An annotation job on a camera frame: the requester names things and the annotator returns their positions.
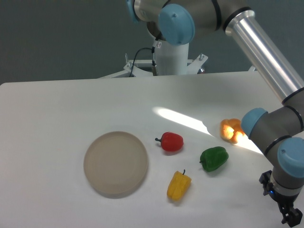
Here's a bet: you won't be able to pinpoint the beige round plate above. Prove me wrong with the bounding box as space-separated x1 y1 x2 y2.
83 131 148 197

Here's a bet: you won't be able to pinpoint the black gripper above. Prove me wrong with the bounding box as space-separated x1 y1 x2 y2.
259 171 302 224

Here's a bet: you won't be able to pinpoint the red bell pepper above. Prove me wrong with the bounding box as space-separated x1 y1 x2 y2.
155 132 184 152

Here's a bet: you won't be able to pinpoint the black cable with connector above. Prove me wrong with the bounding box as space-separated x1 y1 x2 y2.
129 33 162 77

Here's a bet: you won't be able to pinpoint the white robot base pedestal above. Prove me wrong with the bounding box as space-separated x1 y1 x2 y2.
101 40 223 79

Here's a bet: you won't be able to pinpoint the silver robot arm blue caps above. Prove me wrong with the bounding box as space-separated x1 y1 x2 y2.
126 0 304 227

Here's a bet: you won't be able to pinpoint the yellow bell pepper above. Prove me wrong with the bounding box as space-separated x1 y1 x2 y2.
167 170 192 201

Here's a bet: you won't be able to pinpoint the orange bell pepper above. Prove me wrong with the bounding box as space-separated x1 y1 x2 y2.
219 118 245 144

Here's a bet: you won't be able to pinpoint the green bell pepper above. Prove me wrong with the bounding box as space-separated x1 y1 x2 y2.
199 146 229 172

